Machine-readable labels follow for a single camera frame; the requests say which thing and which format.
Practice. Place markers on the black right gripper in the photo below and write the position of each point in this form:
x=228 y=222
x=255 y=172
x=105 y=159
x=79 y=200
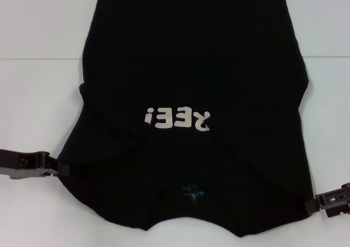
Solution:
x=339 y=200

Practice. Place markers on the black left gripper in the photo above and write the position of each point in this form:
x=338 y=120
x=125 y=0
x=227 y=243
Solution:
x=22 y=163

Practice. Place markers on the black shirt with FREE print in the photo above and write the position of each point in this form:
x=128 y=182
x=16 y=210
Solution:
x=191 y=66

